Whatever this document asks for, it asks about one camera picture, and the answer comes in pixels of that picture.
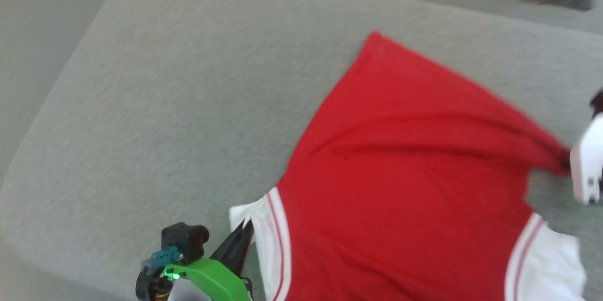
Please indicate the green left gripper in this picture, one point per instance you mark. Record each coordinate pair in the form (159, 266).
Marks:
(214, 275)

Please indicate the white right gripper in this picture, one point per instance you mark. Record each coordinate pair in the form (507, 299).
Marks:
(589, 164)

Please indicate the red and white shirt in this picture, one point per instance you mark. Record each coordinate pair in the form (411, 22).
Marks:
(405, 174)

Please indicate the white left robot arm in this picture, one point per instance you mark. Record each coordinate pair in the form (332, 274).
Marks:
(186, 294)

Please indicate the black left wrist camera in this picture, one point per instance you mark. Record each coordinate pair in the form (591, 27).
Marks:
(183, 239)

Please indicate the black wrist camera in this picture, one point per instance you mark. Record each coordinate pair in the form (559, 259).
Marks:
(598, 103)
(183, 239)

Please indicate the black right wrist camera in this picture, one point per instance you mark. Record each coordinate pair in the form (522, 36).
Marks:
(598, 103)

